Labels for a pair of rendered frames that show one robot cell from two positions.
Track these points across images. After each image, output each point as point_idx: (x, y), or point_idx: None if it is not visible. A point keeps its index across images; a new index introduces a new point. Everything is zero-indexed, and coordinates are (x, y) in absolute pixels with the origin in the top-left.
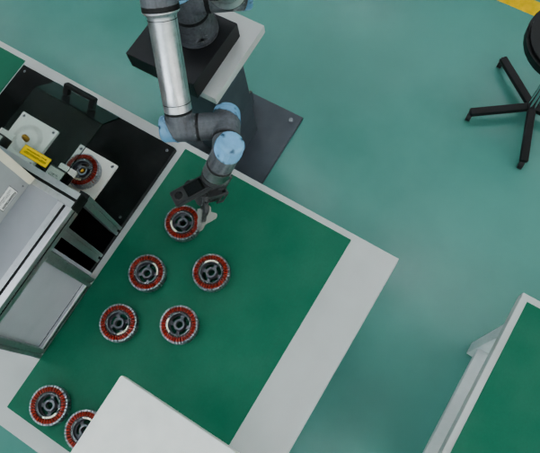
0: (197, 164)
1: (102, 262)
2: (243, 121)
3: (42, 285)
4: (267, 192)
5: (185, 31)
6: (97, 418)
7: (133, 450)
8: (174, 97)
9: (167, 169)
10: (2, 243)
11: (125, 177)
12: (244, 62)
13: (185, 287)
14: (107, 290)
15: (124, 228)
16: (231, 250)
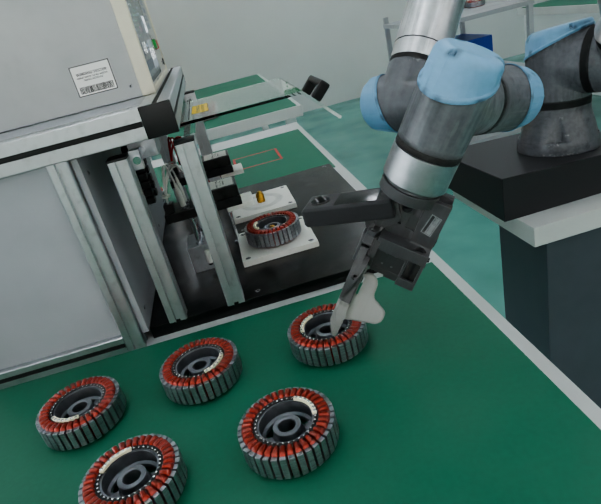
0: (431, 283)
1: (179, 334)
2: (590, 397)
3: (35, 234)
4: (540, 368)
5: (534, 119)
6: None
7: None
8: (415, 15)
9: (381, 274)
10: (37, 126)
11: (314, 257)
12: None
13: (227, 431)
14: (137, 367)
15: (250, 311)
16: (370, 422)
